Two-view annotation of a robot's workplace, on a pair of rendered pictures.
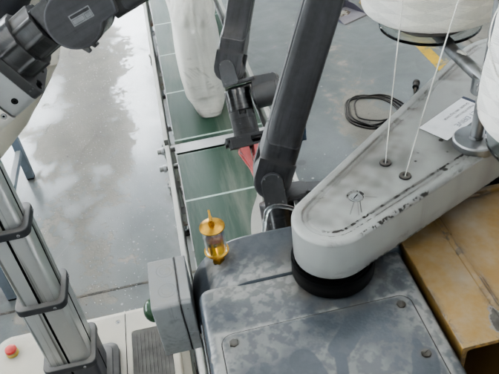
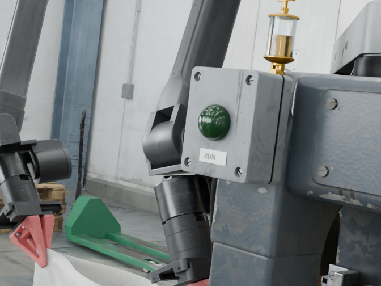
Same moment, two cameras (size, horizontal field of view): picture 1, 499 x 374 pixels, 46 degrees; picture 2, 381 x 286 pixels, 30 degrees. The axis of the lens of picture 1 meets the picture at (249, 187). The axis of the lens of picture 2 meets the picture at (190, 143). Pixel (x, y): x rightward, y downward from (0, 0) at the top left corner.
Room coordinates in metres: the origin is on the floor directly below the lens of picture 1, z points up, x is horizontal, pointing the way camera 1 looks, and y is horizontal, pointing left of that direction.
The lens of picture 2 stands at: (0.02, 0.51, 1.30)
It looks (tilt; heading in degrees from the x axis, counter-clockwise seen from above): 3 degrees down; 321
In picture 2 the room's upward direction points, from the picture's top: 7 degrees clockwise
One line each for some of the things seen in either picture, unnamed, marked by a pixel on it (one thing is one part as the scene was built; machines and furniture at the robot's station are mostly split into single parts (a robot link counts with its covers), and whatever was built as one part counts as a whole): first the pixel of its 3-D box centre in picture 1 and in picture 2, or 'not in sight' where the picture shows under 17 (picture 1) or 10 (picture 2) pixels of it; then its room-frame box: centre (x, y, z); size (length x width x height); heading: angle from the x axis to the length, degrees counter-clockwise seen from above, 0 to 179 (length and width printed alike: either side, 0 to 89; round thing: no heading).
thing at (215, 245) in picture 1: (214, 238); (281, 37); (0.48, 0.05, 1.37); 0.03 x 0.02 x 0.03; 6
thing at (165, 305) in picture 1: (175, 305); (235, 124); (0.46, 0.11, 1.29); 0.08 x 0.05 x 0.09; 6
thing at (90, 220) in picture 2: not in sight; (128, 184); (4.95, -2.81, 0.58); 1.59 x 0.54 x 1.15; 6
